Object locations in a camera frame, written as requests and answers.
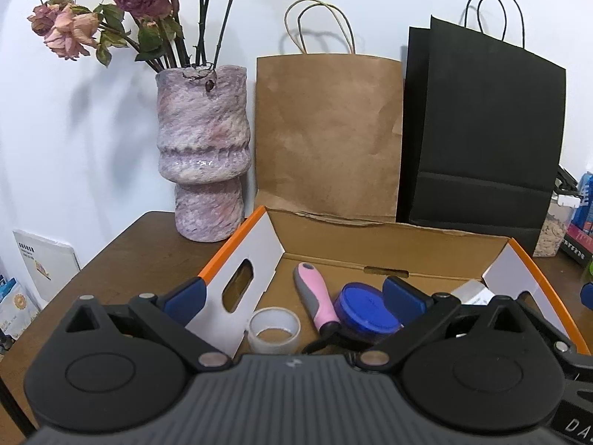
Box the pink textured ceramic vase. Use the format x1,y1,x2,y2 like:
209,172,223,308
156,65,251,242

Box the dried pink rose bouquet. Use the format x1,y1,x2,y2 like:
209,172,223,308
28,0,233,75

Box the clear container with seeds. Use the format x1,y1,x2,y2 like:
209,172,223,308
533,166,581,258

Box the black paper bag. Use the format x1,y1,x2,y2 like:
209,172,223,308
396,18,566,252

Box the white booklet against wall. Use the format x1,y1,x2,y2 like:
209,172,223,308
13,230,80,302

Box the brown paper bag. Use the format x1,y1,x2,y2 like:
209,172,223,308
255,3,403,222

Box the dark red box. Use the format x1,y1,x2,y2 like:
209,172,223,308
560,224,593,267

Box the red cardboard pumpkin box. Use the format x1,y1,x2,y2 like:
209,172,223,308
186,206,589,356

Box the cotton buds plastic box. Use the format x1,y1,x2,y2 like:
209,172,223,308
451,279,494,306

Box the clear tape roll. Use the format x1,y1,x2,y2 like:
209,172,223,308
246,306,302,355

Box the blue round lidded jar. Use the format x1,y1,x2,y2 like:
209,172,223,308
334,282,402,343

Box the blue drink can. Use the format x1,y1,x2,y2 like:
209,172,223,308
572,169,593,235

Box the pink handled pet brush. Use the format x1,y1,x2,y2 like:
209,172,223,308
294,262,359,355

